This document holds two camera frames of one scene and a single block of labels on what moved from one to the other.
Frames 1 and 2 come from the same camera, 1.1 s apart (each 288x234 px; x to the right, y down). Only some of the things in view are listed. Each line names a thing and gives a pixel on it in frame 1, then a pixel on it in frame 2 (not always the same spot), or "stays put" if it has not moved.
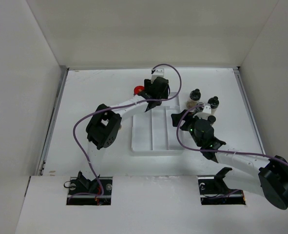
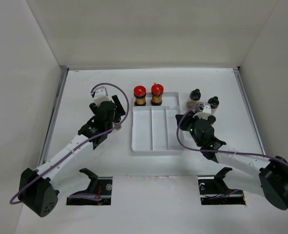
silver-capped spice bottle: [200, 108] stays put
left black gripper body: [148, 84] -> [109, 126]
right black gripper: [188, 118] stays put
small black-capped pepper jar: [211, 118] stays put
